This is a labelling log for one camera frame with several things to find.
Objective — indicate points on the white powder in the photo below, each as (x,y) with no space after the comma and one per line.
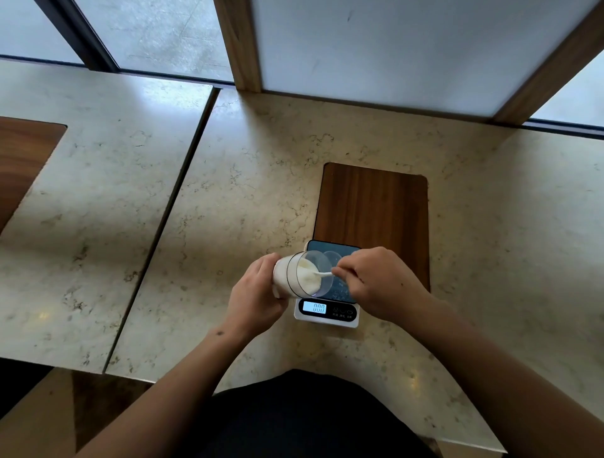
(305,278)

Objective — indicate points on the person's left forearm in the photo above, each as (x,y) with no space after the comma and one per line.
(160,401)

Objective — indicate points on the person's right thumb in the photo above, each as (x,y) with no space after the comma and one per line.
(351,284)

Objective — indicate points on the light wooden post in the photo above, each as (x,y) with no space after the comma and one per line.
(240,42)
(552,70)

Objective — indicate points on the person's left hand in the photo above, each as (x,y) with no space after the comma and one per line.
(250,306)

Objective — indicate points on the white plastic spoon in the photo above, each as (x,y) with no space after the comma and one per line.
(323,273)

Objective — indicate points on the person's right hand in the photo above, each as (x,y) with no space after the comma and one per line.
(382,288)

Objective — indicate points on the white digital kitchen scale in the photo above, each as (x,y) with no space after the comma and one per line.
(326,309)

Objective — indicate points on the person's left thumb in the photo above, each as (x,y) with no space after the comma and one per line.
(266,264)

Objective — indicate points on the white frosted panel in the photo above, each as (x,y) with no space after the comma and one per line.
(401,47)

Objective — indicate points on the dark wooden inlay board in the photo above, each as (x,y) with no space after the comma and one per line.
(21,160)
(373,212)

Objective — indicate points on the dark window frame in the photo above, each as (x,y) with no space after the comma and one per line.
(78,35)

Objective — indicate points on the person's black clothing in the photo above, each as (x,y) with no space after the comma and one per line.
(306,415)

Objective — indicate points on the person's right forearm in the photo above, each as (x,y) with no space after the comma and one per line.
(495,382)

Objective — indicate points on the clear plastic jar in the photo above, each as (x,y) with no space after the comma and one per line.
(302,278)

